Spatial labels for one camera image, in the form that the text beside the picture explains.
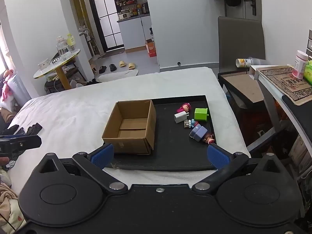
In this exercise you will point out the grey chair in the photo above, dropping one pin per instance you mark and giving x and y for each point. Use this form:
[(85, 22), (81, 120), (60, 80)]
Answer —
[(239, 38)]

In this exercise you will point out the white desk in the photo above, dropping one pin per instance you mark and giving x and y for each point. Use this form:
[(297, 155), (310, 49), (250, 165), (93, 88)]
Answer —
[(271, 95)]

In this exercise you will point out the patterned desk mat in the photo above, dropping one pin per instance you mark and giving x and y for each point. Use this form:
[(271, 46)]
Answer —
[(299, 91)]

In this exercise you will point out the blue figurine with beer mug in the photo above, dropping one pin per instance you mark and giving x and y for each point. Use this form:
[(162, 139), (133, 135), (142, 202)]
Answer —
[(190, 123)]

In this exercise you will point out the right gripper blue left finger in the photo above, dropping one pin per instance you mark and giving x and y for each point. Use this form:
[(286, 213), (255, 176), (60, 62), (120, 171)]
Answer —
[(94, 163)]

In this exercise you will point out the black slippers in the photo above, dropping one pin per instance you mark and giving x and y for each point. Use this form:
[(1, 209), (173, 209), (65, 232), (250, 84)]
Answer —
[(103, 69)]

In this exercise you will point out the pink hooded figurine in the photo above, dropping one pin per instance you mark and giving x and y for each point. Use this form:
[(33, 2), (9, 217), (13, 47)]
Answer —
[(186, 107)]

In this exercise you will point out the black tray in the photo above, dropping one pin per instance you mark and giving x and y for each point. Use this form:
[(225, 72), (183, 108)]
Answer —
[(173, 150)]

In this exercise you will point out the clear water bottle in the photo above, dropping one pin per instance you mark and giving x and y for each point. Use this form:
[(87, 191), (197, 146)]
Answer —
[(63, 48)]

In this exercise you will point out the white charger plug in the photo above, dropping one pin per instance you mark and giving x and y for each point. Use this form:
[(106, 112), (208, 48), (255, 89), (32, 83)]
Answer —
[(181, 116)]

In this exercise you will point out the brown haired doll figurine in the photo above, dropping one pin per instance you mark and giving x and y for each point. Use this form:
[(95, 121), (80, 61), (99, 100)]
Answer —
[(208, 138)]

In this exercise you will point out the brown cardboard box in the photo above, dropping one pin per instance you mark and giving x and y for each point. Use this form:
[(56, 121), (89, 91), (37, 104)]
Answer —
[(131, 127)]

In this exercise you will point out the pink white pill bottle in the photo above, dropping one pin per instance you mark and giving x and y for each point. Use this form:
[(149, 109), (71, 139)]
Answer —
[(300, 65)]

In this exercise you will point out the yellow white paper cup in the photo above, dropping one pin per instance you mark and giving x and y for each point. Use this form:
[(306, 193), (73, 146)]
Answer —
[(244, 63)]

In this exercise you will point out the black glass sliding door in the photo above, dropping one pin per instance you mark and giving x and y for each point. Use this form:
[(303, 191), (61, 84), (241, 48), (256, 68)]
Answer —
[(106, 20)]

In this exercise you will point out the lavender toy case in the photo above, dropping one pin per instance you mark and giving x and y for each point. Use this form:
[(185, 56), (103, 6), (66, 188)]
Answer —
[(198, 132)]

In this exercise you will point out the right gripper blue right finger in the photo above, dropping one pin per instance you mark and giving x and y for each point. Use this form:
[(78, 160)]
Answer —
[(227, 165)]

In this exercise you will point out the green square cup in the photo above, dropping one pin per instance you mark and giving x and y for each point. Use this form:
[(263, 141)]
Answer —
[(201, 114)]

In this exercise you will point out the orange carton box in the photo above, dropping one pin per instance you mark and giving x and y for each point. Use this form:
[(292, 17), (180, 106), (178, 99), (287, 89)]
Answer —
[(150, 46)]

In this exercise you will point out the round white gold table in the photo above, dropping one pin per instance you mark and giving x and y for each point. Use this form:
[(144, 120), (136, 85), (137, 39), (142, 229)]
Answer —
[(57, 67)]

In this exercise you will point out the yellow slippers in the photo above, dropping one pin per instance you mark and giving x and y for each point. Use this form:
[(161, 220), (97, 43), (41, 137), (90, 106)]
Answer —
[(131, 65)]

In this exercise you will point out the white kitchen cabinet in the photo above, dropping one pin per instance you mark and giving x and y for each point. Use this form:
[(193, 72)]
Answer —
[(135, 31)]

